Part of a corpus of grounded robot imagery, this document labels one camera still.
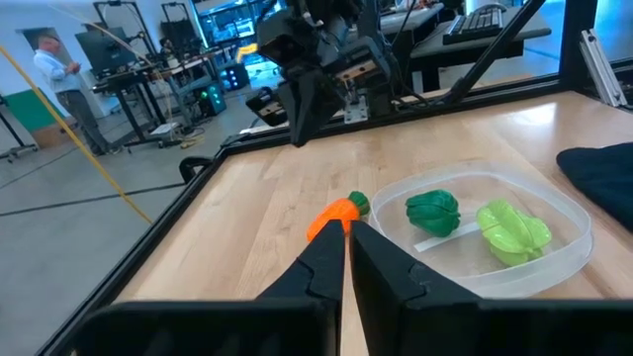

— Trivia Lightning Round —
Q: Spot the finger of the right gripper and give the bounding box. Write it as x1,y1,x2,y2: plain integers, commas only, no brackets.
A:
278,71,317,148
307,68,343,145

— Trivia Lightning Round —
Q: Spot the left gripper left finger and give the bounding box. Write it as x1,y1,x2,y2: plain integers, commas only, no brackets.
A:
255,220,346,303

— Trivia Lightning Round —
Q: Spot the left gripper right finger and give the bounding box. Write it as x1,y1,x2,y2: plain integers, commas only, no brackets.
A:
349,220,484,356

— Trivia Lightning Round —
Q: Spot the orange toy carrot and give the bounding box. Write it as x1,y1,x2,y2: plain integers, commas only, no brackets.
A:
306,190,372,244

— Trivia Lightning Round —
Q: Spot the dark green toy pepper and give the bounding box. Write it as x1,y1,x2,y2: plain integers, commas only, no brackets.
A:
405,189,462,239

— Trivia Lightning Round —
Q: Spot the lime green toy lettuce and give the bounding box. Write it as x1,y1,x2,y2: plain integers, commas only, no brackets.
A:
475,198,553,269

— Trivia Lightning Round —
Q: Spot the clear plastic tupperware container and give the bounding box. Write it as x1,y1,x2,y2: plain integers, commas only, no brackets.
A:
368,159,594,300

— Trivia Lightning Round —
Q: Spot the black keyboard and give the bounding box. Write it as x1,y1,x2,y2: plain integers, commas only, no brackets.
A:
441,5,506,46

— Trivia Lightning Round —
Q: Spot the dark desk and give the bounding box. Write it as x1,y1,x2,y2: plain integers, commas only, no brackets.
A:
408,3,553,94

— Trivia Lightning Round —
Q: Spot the black monitor screen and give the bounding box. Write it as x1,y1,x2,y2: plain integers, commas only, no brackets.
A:
74,26,138,76

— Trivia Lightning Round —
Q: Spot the person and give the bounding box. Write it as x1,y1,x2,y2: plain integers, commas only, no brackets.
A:
33,34,113,157

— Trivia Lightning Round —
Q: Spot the cardboard box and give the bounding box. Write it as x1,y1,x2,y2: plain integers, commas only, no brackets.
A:
31,118,79,150

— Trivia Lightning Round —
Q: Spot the dark blue folded cloth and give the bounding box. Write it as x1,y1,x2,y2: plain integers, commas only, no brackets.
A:
555,141,633,234

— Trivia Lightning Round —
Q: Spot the silver aluminium extrusion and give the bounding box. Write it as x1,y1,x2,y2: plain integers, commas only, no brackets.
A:
579,28,629,109

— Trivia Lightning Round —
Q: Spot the green panel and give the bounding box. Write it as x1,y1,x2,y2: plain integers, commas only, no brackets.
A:
3,87,68,134

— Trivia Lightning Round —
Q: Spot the yellow hanging cable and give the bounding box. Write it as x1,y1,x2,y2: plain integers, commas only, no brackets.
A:
0,44,155,225

